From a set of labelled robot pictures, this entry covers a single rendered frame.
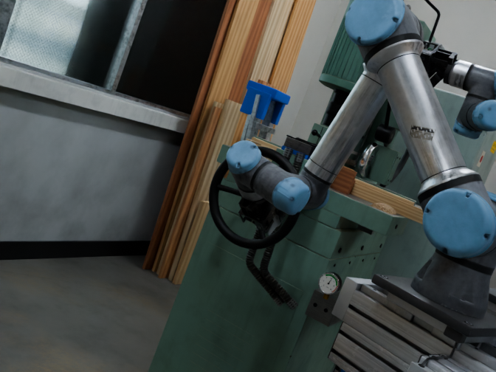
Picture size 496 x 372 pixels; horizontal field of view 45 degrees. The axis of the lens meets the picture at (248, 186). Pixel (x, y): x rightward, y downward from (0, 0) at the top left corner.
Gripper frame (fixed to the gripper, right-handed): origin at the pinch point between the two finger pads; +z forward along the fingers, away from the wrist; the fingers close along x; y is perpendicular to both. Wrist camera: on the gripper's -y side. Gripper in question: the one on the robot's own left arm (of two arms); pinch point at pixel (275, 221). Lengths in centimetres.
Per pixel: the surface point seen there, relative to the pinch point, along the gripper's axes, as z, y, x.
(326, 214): 18.3, -15.6, 4.5
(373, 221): 16.5, -18.7, 18.3
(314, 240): 22.6, -8.2, 3.8
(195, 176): 123, -50, -108
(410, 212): 27.2, -31.2, 23.6
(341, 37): 1, -65, -16
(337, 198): 15.4, -20.5, 5.8
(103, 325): 84, 42, -76
